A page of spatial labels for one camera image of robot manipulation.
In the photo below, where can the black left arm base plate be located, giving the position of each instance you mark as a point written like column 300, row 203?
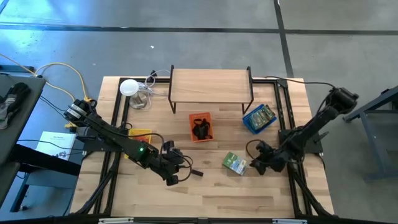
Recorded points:
column 99, row 147

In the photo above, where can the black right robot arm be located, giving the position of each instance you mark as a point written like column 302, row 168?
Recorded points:
column 314, row 124

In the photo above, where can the colourful cardboard box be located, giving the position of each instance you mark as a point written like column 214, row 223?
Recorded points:
column 268, row 111

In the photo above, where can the white mushroom table lamp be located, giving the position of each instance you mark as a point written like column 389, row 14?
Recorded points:
column 129, row 87

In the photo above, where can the small green blue cardboard box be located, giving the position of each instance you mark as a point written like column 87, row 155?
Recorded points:
column 234, row 163
column 261, row 118

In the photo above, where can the black grey work glove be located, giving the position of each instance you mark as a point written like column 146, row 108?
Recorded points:
column 17, row 93

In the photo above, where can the dark grey side table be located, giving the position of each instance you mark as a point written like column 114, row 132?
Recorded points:
column 35, row 102

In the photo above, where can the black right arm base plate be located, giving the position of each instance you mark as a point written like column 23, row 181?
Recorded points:
column 314, row 146

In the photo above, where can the blue-grey metal table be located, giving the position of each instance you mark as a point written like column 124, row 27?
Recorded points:
column 373, row 149

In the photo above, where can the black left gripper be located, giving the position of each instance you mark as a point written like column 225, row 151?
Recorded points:
column 169, row 163

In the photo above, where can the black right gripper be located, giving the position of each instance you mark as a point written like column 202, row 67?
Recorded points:
column 270, row 158

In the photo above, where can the white paper booklet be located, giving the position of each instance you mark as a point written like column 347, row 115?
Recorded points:
column 54, row 138

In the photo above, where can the wooden desk shelf riser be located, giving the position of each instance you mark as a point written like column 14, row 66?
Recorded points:
column 210, row 85

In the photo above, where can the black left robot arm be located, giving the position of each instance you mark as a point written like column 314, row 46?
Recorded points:
column 115, row 135

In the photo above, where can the orange spiral wrist coil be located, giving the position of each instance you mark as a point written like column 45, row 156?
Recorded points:
column 146, row 138
column 139, row 139

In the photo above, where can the yellow plastic basket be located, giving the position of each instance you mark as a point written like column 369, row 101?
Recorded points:
column 140, row 132

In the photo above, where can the blue plastic basket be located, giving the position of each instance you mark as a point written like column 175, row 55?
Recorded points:
column 255, row 131

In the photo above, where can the orange plastic basket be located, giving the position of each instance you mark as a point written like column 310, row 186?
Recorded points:
column 200, row 115

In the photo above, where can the white metal bracket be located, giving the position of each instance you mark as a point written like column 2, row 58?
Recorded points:
column 115, row 220
column 289, row 221

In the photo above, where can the small black plug adapter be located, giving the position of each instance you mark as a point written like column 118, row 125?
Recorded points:
column 153, row 74

